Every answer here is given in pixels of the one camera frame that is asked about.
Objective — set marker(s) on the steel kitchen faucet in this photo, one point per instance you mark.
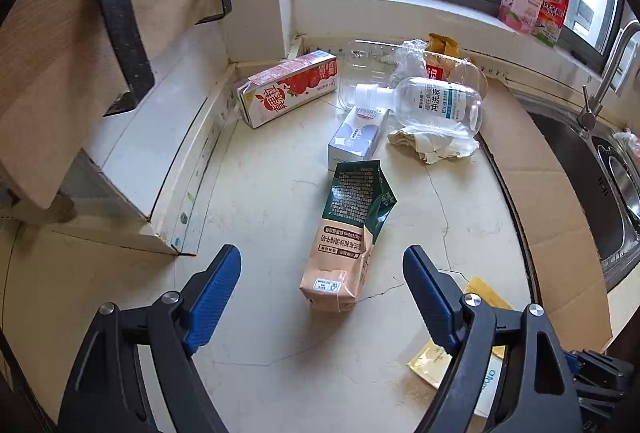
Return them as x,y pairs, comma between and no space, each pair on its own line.
607,73

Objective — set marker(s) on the green and beige milk carton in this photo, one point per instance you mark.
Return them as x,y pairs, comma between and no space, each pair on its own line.
345,238

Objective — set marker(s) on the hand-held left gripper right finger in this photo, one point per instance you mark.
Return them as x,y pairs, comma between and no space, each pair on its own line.
425,293

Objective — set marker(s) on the brown cardboard sheet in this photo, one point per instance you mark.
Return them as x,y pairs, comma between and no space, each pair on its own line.
540,193

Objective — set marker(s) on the clear plastic container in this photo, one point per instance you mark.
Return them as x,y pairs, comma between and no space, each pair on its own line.
365,63

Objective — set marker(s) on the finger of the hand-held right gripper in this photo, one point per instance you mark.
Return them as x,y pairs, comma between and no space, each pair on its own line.
600,378

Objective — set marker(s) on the steel bowl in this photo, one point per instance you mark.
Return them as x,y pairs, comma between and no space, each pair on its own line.
627,183

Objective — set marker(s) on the wooden cutting board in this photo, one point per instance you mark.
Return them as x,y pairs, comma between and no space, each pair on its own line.
60,63

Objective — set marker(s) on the yellow packet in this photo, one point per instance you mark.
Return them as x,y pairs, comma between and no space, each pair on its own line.
430,363

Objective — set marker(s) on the clear bottle with white cap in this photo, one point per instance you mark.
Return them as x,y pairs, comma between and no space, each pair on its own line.
430,105

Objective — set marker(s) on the red apple juice carton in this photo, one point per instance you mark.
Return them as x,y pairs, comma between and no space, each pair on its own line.
285,88

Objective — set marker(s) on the yellow snack wrapper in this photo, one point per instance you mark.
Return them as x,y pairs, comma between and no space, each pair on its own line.
442,44

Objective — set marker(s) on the small white and blue box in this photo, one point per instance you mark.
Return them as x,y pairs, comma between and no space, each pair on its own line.
355,138

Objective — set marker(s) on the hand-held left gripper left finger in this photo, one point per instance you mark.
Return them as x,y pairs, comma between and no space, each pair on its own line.
215,298

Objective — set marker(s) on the white backsplash panel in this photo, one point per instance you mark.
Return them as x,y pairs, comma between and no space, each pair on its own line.
160,113

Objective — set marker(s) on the white tissue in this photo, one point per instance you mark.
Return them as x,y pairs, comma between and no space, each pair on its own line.
435,145

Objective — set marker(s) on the stainless steel sink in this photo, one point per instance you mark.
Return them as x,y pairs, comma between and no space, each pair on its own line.
575,173

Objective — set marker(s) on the clear plastic bag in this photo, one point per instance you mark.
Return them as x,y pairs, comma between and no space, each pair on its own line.
410,58
627,138

